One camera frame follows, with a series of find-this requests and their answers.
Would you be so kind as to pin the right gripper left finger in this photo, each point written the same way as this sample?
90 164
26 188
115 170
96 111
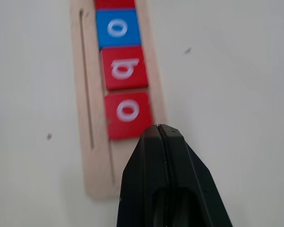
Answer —
144 177

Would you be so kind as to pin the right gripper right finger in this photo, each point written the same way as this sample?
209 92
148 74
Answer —
189 189

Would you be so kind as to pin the red letter tile b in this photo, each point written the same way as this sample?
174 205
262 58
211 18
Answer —
109 80

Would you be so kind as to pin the blue tile letter o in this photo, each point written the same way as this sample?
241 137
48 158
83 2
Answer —
104 35

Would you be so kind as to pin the wooden letter tray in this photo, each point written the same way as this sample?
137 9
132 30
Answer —
99 177

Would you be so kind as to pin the red letter tile o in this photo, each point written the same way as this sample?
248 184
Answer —
113 132

